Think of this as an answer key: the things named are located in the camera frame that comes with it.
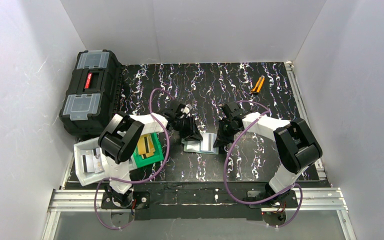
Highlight aluminium frame rail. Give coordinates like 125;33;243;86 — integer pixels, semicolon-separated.
41;61;356;240

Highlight green plastic bin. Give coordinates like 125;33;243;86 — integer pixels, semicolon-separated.
132;133;164;168

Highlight white bin with silver cards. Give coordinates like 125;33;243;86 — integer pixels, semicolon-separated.
73;137;109;187

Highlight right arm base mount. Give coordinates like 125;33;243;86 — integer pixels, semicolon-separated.
243;185;302;229

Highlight gold credit cards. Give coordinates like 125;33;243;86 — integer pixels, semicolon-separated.
137;134;156;159

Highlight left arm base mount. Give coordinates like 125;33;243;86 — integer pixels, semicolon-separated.
100;188;150;229

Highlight silver credit cards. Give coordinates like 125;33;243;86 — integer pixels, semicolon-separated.
80;147;104;174

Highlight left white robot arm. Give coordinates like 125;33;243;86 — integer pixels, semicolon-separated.
98;100;203;195

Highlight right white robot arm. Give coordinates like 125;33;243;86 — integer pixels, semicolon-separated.
214;102;323;196

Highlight black toolbox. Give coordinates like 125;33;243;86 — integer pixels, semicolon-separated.
59;49;124;140

